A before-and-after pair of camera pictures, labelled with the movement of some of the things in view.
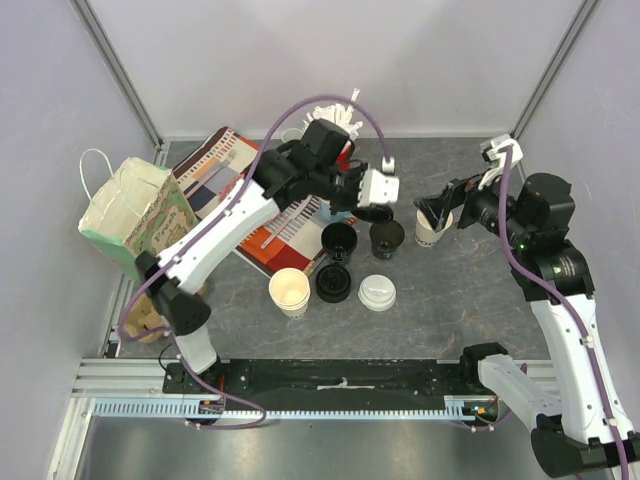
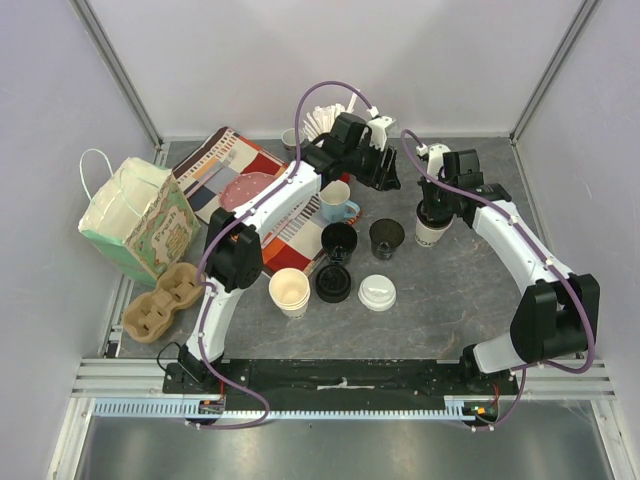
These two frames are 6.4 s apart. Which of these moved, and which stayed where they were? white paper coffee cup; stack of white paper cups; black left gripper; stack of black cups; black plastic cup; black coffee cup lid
Moved: black left gripper; black coffee cup lid
Stayed: black plastic cup; stack of black cups; white paper coffee cup; stack of white paper cups
